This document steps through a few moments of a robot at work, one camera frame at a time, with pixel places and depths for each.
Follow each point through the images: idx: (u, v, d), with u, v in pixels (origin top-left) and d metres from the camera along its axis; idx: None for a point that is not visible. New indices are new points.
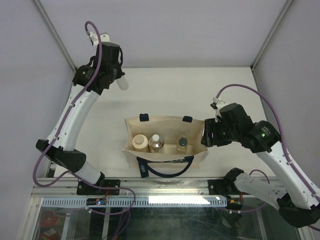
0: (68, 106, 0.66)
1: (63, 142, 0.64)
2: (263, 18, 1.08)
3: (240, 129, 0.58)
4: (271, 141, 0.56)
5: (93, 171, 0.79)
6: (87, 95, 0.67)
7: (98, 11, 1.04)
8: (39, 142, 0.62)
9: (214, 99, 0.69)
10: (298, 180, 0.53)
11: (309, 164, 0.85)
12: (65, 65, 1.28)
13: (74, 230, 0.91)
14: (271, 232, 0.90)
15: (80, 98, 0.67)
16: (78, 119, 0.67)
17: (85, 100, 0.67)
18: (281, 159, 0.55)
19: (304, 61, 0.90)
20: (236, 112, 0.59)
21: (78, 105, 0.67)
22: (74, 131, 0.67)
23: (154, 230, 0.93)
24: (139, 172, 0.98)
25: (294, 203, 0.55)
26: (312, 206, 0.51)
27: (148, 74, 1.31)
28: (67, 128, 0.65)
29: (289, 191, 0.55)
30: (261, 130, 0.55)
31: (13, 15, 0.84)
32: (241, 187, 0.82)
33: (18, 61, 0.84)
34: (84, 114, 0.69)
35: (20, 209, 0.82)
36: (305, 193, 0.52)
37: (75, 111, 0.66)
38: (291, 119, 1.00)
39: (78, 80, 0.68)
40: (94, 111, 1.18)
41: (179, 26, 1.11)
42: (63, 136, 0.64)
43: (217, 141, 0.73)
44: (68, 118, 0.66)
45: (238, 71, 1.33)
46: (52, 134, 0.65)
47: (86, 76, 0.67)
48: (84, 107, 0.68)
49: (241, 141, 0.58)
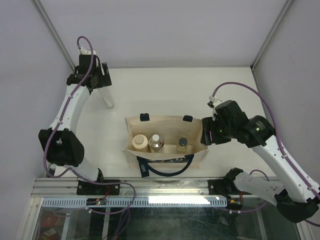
0: (67, 97, 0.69)
1: (67, 125, 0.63)
2: (263, 19, 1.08)
3: (235, 124, 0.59)
4: (265, 136, 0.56)
5: (91, 168, 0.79)
6: (83, 90, 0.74)
7: (99, 11, 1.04)
8: (41, 130, 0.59)
9: (210, 98, 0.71)
10: (294, 173, 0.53)
11: (309, 163, 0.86)
12: (64, 65, 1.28)
13: (74, 230, 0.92)
14: (271, 232, 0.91)
15: (77, 91, 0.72)
16: (76, 109, 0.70)
17: (82, 94, 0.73)
18: (276, 152, 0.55)
19: (304, 61, 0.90)
20: (231, 108, 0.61)
21: (76, 97, 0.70)
22: (75, 119, 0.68)
23: (154, 230, 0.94)
24: (139, 171, 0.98)
25: (291, 197, 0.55)
26: (308, 199, 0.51)
27: (149, 74, 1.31)
28: (69, 114, 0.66)
29: (286, 185, 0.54)
30: (255, 124, 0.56)
31: (13, 14, 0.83)
32: (241, 185, 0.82)
33: (18, 61, 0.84)
34: (79, 108, 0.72)
35: (20, 209, 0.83)
36: (301, 186, 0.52)
37: (75, 102, 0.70)
38: (291, 119, 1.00)
39: (72, 81, 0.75)
40: (94, 111, 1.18)
41: (179, 26, 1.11)
42: (66, 120, 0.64)
43: (216, 139, 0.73)
44: (69, 105, 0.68)
45: (238, 71, 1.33)
46: (54, 122, 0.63)
47: (80, 77, 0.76)
48: (80, 100, 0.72)
49: (236, 137, 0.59)
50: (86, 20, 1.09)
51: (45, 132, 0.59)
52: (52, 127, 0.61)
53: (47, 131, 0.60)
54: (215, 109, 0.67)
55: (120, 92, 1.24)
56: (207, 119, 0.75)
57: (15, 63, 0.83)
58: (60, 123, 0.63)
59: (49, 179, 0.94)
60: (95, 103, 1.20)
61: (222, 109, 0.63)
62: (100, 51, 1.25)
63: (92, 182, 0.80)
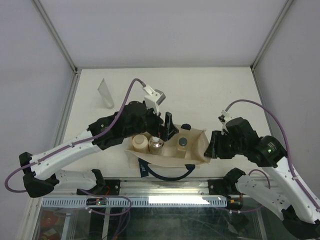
0: (68, 143, 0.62)
1: (39, 171, 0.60)
2: (263, 19, 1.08)
3: (246, 144, 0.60)
4: (276, 156, 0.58)
5: (83, 182, 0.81)
6: (90, 146, 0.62)
7: (98, 10, 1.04)
8: (27, 152, 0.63)
9: (223, 111, 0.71)
10: (304, 196, 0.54)
11: (309, 164, 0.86)
12: (64, 64, 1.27)
13: (74, 230, 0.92)
14: (271, 232, 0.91)
15: (81, 144, 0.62)
16: (66, 160, 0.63)
17: (86, 148, 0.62)
18: (287, 175, 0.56)
19: (304, 62, 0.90)
20: (243, 127, 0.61)
21: (76, 149, 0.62)
22: (57, 167, 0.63)
23: (154, 230, 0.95)
24: (139, 172, 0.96)
25: (298, 216, 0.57)
26: (316, 220, 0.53)
27: (148, 74, 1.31)
28: (52, 161, 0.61)
29: (295, 205, 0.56)
30: (267, 145, 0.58)
31: (13, 14, 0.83)
32: (242, 189, 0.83)
33: (18, 61, 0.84)
34: (75, 158, 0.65)
35: (20, 209, 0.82)
36: (310, 207, 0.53)
37: (69, 153, 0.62)
38: (291, 120, 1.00)
39: (92, 128, 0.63)
40: (94, 111, 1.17)
41: (179, 26, 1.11)
42: (43, 166, 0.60)
43: (222, 154, 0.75)
44: (62, 152, 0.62)
45: (238, 71, 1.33)
46: (38, 156, 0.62)
47: (101, 130, 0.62)
48: (79, 153, 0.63)
49: (247, 155, 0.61)
50: (86, 20, 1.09)
51: (25, 159, 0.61)
52: (30, 160, 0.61)
53: (25, 158, 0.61)
54: (226, 125, 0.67)
55: (119, 92, 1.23)
56: (216, 131, 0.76)
57: (15, 63, 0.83)
58: (36, 164, 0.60)
59: None
60: (95, 103, 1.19)
61: (232, 127, 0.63)
62: (100, 50, 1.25)
63: (84, 191, 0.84)
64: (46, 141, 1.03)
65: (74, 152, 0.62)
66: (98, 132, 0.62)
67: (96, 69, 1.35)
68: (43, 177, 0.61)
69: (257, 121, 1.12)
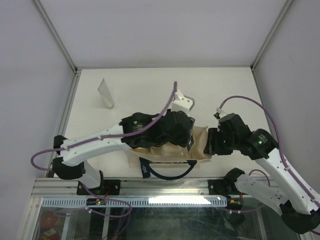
0: (97, 136, 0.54)
1: (65, 158, 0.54)
2: (263, 19, 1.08)
3: (238, 137, 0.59)
4: (268, 148, 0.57)
5: (91, 180, 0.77)
6: (119, 143, 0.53)
7: (98, 11, 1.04)
8: (61, 135, 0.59)
9: (217, 109, 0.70)
10: (297, 186, 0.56)
11: (309, 164, 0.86)
12: (64, 65, 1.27)
13: (74, 230, 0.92)
14: (271, 232, 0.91)
15: (111, 139, 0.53)
16: (92, 153, 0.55)
17: (114, 144, 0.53)
18: (279, 165, 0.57)
19: (304, 61, 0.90)
20: (234, 121, 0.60)
21: (104, 143, 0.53)
22: (85, 157, 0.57)
23: (154, 230, 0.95)
24: (139, 171, 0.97)
25: (294, 207, 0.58)
26: (312, 211, 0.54)
27: (148, 74, 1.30)
28: (78, 150, 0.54)
29: (290, 196, 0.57)
30: (257, 137, 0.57)
31: (14, 15, 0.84)
32: (241, 187, 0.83)
33: (19, 62, 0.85)
34: (103, 152, 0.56)
35: (20, 209, 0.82)
36: (304, 198, 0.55)
37: (96, 146, 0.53)
38: (291, 119, 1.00)
39: (126, 123, 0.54)
40: (94, 111, 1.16)
41: (179, 26, 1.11)
42: (71, 153, 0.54)
43: (219, 151, 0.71)
44: (89, 143, 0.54)
45: (238, 71, 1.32)
46: (69, 141, 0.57)
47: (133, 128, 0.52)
48: (107, 149, 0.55)
49: (240, 148, 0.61)
50: (86, 21, 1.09)
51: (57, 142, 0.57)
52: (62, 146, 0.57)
53: (59, 142, 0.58)
54: (219, 121, 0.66)
55: (119, 93, 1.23)
56: (212, 128, 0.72)
57: (16, 63, 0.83)
58: (64, 149, 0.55)
59: (48, 179, 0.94)
60: (95, 103, 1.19)
61: (225, 122, 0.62)
62: (100, 50, 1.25)
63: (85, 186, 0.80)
64: (46, 142, 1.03)
65: (102, 147, 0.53)
66: (129, 129, 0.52)
67: (96, 69, 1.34)
68: (70, 164, 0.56)
69: (257, 121, 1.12)
